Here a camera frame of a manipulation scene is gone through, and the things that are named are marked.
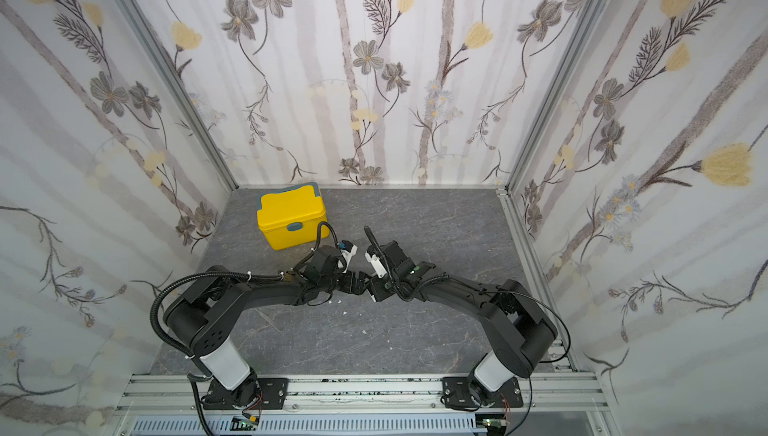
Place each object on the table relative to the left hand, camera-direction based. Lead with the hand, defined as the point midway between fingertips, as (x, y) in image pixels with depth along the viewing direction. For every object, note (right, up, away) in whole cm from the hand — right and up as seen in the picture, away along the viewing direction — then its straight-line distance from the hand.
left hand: (366, 275), depth 92 cm
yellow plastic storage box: (-24, +18, +1) cm, 30 cm away
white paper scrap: (0, -14, -8) cm, 17 cm away
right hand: (+3, 0, -6) cm, 7 cm away
